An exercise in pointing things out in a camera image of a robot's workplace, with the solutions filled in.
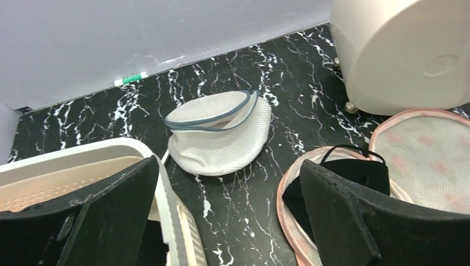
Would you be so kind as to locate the cream perforated laundry basket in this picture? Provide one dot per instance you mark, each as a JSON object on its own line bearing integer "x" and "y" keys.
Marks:
{"x": 171, "y": 236}

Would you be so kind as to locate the green white marker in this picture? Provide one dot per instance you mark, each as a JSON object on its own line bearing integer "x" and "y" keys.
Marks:
{"x": 130, "y": 79}

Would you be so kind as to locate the floral mesh laundry bag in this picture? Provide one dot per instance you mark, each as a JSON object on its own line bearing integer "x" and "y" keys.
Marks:
{"x": 427, "y": 155}

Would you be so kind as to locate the white mesh laundry bag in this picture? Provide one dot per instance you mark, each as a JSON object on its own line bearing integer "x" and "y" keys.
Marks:
{"x": 219, "y": 134}

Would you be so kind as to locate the black bra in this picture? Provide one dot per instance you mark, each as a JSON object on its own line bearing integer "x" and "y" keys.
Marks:
{"x": 371, "y": 174}

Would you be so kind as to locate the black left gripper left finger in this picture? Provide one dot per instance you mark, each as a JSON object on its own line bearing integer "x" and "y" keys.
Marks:
{"x": 88, "y": 215}

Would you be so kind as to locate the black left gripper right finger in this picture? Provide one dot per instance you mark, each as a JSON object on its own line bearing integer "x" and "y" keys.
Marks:
{"x": 355, "y": 225}

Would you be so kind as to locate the cream round drum container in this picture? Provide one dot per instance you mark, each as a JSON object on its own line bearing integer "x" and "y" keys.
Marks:
{"x": 400, "y": 55}

